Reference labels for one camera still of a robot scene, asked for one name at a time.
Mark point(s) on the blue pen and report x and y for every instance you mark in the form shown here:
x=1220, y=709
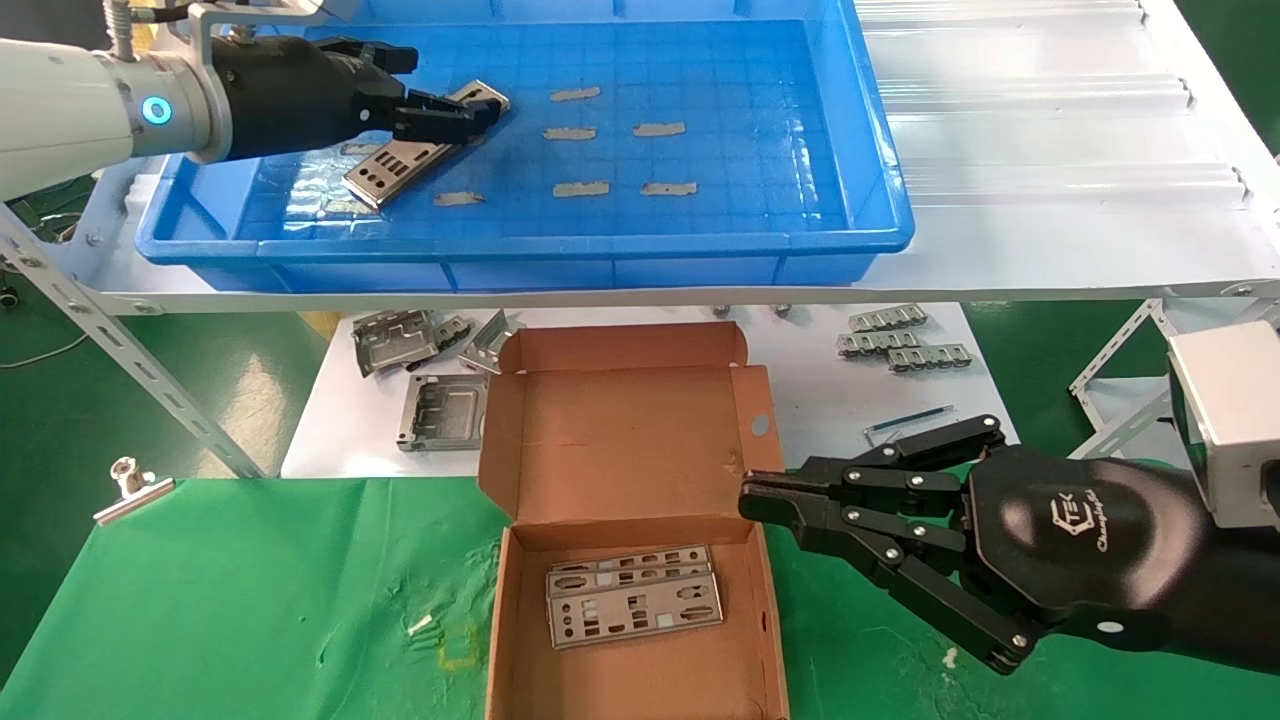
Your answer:
x=908, y=421

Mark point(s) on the white angle steel frame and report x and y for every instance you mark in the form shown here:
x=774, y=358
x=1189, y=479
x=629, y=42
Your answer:
x=1115, y=385

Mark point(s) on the white plastic rail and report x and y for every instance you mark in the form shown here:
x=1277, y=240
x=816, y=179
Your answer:
x=1060, y=183
x=1000, y=10
x=1030, y=92

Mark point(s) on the small notched metal strip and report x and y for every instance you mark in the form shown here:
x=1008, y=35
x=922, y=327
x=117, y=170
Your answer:
x=930, y=357
x=875, y=343
x=887, y=318

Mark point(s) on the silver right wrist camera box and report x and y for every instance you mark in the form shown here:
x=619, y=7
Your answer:
x=1235, y=420

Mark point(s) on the square grey metal frame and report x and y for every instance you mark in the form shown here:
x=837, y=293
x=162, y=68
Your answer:
x=440, y=412

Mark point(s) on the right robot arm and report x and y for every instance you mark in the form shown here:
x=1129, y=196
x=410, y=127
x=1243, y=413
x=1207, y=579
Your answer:
x=1240, y=600

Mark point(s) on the small grey metal part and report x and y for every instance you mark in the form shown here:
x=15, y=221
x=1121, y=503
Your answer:
x=453, y=331

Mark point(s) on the large grey metal bracket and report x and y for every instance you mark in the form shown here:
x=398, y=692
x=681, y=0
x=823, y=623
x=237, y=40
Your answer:
x=392, y=342

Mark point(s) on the silver metal IO shield plate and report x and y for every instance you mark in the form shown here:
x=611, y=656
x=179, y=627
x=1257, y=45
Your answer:
x=630, y=556
x=385, y=170
x=635, y=610

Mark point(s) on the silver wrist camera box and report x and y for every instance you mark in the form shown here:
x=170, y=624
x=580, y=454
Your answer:
x=1235, y=420
x=215, y=20

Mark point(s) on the white flat board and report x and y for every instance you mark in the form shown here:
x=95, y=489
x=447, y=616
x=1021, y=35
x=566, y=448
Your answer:
x=820, y=400

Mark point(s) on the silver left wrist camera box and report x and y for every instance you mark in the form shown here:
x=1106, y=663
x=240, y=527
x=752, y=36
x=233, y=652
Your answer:
x=215, y=20

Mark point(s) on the green cloth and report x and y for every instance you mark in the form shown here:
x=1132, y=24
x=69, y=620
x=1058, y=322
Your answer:
x=250, y=580

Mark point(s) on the angled grey metal bracket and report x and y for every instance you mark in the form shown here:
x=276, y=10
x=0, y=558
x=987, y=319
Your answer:
x=488, y=342

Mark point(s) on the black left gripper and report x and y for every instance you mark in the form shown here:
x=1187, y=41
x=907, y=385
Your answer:
x=290, y=95

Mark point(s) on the blue plastic tray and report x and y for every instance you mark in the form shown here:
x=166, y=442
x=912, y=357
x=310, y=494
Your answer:
x=700, y=230

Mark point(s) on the slotted white angle bar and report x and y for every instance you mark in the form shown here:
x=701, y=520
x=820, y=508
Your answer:
x=110, y=335

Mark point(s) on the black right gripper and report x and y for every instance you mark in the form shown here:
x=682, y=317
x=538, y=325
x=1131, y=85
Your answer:
x=1080, y=540

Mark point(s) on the silver binder clip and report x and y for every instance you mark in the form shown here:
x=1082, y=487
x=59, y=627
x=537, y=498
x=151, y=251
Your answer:
x=130, y=495

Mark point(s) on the brown cardboard box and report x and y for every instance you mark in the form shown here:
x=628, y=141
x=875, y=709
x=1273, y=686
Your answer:
x=640, y=440

